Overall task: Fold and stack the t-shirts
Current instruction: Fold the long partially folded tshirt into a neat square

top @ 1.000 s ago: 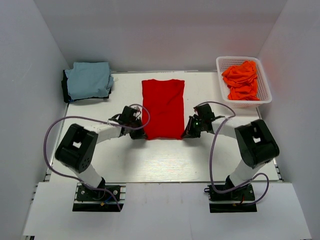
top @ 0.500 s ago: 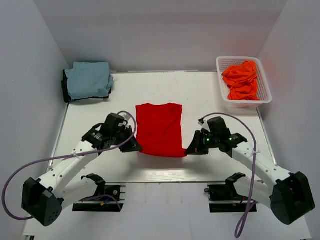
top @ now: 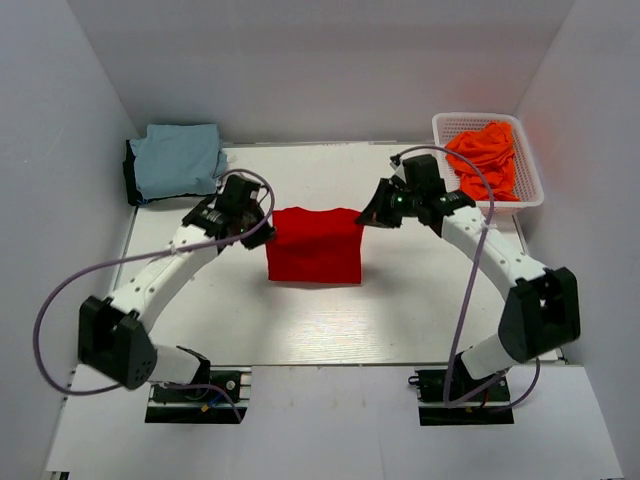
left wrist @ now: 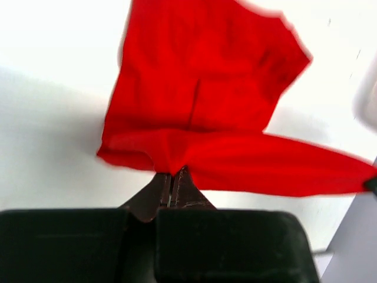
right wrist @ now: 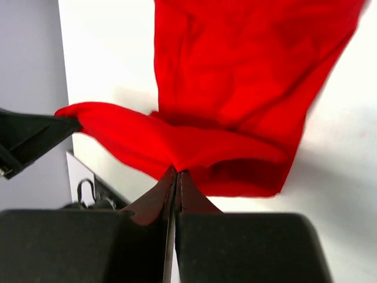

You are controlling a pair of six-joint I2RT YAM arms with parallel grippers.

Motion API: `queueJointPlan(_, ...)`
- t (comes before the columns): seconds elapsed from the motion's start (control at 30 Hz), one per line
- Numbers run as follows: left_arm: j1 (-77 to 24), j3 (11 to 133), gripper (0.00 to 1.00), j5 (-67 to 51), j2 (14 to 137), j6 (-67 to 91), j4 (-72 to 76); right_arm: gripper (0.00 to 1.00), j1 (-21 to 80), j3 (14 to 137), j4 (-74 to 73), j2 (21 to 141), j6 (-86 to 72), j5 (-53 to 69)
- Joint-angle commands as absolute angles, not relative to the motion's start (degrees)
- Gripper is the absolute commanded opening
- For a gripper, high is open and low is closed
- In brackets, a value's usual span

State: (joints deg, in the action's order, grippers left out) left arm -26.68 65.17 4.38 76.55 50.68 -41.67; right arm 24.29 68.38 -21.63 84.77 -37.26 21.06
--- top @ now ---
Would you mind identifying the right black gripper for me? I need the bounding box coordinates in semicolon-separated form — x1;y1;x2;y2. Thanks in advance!
356;178;422;229

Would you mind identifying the red t shirt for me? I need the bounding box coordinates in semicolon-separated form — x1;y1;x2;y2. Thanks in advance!
266;207;364;285

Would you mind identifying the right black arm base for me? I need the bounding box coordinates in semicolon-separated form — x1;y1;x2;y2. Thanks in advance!
412;367;516;427

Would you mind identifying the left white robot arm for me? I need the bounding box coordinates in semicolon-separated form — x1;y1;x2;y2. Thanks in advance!
78;200;275;399

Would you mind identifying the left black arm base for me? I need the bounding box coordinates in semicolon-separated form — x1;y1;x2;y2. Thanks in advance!
145;367;252;425

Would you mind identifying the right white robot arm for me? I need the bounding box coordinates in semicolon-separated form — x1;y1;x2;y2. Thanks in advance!
356;155;581;399

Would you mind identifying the folded light blue t shirt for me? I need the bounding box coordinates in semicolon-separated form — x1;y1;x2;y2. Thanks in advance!
129;122;229;202

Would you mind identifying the orange t shirt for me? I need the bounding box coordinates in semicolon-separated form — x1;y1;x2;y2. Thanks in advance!
445;121;520;202

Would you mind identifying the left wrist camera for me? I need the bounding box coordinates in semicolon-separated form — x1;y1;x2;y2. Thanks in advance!
182;174;263;239

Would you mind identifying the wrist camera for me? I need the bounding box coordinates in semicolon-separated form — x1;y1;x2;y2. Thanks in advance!
434;190;476;216
182;174;263;239

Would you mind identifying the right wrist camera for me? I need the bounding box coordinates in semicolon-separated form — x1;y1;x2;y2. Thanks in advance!
434;190;476;216

